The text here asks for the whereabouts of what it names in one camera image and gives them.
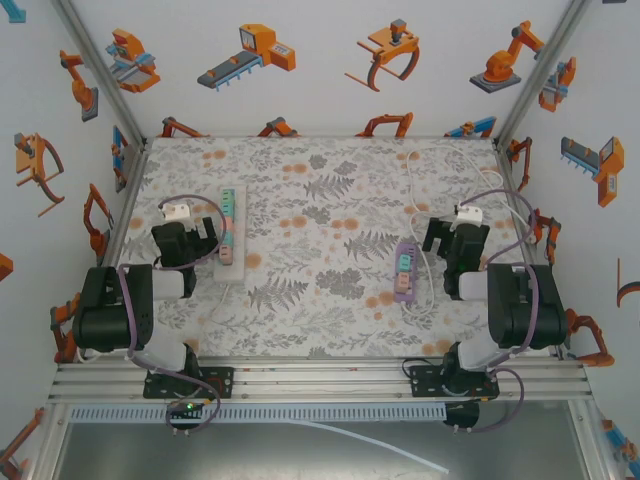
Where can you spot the white six-socket power strip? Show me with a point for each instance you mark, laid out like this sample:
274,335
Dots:
231,274

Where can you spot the purple power strip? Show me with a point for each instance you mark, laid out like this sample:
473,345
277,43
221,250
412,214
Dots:
402,297

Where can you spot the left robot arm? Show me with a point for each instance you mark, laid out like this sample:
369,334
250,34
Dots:
112,310

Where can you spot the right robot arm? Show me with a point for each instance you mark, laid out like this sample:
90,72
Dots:
520,310

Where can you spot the floral patterned table mat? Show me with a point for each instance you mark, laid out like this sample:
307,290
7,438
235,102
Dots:
320,225

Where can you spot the small circuit board green light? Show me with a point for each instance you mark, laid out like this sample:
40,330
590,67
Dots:
185,407

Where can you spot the small black connector box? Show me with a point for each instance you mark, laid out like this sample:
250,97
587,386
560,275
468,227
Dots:
462,415

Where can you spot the thin white tube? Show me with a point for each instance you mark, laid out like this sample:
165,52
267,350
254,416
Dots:
422,461

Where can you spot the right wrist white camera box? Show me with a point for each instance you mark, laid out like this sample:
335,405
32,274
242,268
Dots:
468,215

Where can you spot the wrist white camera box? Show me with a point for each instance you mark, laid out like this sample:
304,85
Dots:
175,212
468,215

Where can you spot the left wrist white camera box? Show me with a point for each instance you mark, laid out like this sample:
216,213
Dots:
175,212

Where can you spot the aluminium side rail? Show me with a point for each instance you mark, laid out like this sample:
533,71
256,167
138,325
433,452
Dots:
513,185
122,205

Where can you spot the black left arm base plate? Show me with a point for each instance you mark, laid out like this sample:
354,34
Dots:
220,382

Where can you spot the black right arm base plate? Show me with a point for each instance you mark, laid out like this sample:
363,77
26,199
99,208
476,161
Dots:
425,382

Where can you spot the aluminium frame rail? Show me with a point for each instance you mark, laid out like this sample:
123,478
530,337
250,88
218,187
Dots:
325,385

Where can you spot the aluminium frame post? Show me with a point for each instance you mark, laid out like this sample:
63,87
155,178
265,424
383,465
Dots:
101,70
541,70

